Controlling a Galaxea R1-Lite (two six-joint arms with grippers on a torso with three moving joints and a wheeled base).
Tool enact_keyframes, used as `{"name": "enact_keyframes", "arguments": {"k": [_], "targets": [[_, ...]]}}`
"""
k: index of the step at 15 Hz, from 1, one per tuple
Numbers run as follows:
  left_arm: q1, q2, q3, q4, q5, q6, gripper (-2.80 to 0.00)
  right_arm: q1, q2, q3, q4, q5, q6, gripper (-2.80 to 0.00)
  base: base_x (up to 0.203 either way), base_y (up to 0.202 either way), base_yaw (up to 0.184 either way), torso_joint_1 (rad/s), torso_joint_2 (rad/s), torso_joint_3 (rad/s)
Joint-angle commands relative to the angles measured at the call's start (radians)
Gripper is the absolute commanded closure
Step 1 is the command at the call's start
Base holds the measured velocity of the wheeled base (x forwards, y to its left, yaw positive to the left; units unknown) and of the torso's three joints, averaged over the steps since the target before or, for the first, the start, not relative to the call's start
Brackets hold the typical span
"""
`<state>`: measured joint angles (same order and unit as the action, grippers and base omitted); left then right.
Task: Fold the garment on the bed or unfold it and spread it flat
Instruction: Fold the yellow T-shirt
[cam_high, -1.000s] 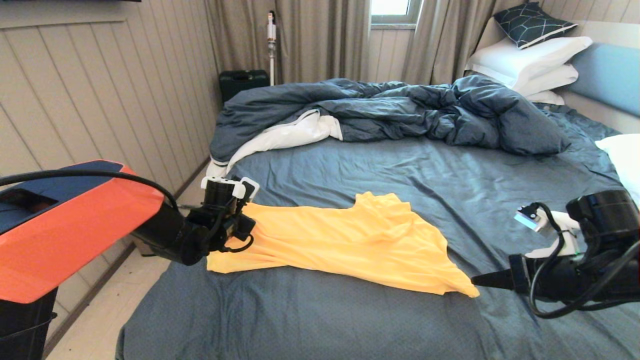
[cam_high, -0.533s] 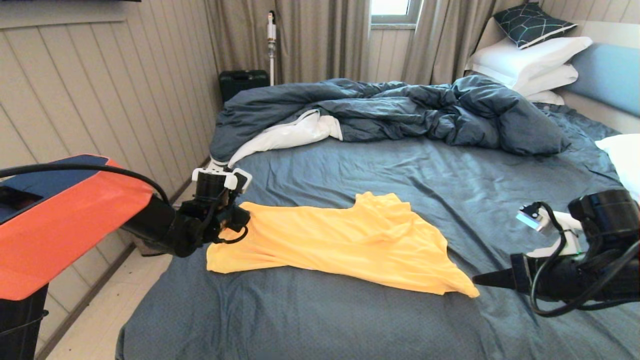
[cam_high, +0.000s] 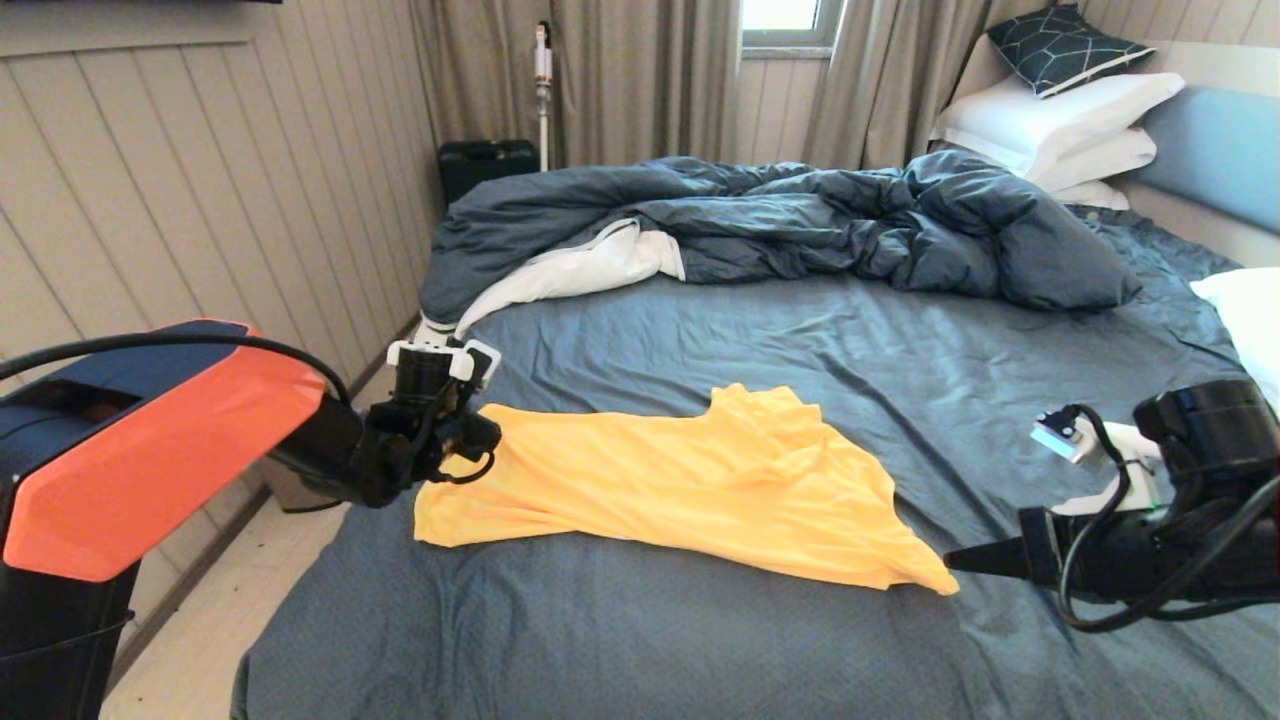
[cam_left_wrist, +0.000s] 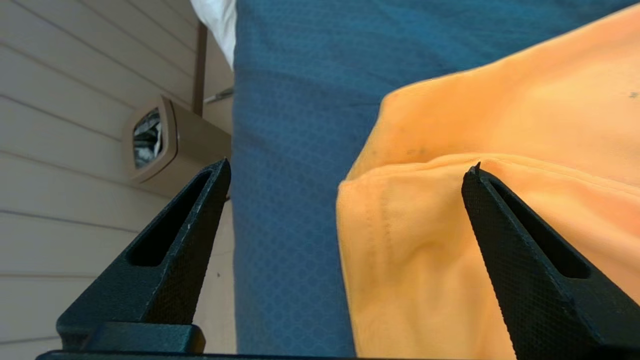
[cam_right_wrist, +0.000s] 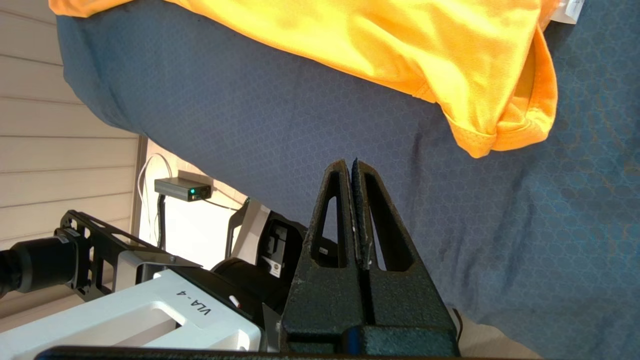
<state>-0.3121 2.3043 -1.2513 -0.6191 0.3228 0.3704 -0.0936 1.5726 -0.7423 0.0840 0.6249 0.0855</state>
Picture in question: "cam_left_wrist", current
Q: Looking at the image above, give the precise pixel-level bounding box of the grey metal rod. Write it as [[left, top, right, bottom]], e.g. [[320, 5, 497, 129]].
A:
[[204, 87, 235, 105]]

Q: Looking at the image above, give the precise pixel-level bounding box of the yellow t-shirt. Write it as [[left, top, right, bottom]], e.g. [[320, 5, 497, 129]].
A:
[[336, 5, 640, 360]]

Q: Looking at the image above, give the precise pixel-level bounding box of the blue bed sheet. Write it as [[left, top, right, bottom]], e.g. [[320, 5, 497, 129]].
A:
[[232, 0, 640, 358]]

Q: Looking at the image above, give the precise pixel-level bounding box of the crumpled bin bag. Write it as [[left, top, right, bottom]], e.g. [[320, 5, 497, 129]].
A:
[[133, 109, 164, 170]]

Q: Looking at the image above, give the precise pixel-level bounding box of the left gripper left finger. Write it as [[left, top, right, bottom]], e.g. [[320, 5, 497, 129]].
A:
[[56, 159, 232, 352]]

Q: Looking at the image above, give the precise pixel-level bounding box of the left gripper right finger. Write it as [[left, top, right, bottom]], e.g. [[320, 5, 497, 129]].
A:
[[461, 162, 640, 360]]

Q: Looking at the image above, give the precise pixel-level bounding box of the brown trash bin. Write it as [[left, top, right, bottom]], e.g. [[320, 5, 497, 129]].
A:
[[122, 95, 233, 200]]

